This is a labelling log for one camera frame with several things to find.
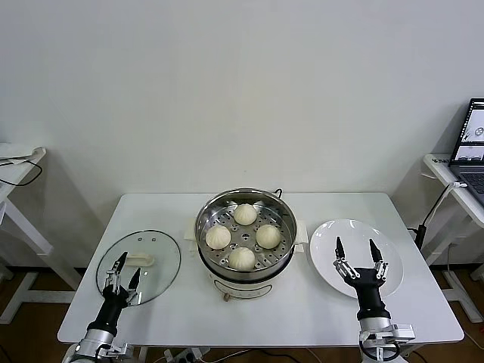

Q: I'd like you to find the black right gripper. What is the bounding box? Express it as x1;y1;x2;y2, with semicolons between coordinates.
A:
332;236;391;321

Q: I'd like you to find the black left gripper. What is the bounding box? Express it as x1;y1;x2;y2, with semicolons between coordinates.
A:
87;251;142;334

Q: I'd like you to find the round glass pot lid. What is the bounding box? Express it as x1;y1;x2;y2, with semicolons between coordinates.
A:
97;228;182;306

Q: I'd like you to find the white steamed baozi bun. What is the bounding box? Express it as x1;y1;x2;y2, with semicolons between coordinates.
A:
233;203;258;227
205;225;232;250
256;224;282;250
228;247;256;271

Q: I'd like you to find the stainless steel steamer basket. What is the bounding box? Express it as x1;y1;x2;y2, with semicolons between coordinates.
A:
195;188;299;274

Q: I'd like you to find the white round plate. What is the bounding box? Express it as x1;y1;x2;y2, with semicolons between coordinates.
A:
309;218;405;302

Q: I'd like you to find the white power strip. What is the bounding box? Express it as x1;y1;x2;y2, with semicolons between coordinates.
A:
163;347;208;363

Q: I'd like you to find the white side table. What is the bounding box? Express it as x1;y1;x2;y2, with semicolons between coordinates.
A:
410;153;484;324
0;142;84;325

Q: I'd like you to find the white electric cooking pot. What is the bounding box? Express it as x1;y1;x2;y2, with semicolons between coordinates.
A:
184;217;309;302

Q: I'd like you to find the grey open laptop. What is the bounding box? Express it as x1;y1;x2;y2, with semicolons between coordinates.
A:
448;98;484;207

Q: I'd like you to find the white cloth bundle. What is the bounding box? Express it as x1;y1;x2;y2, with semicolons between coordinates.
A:
0;142;48;167

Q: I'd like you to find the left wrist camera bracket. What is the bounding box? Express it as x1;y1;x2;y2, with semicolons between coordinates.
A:
96;340;129;358

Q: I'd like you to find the white plug cable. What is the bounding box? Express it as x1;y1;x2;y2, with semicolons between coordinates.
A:
438;181;469;205

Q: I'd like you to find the thin black cable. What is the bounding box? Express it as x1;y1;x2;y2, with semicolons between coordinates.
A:
0;157;43;187

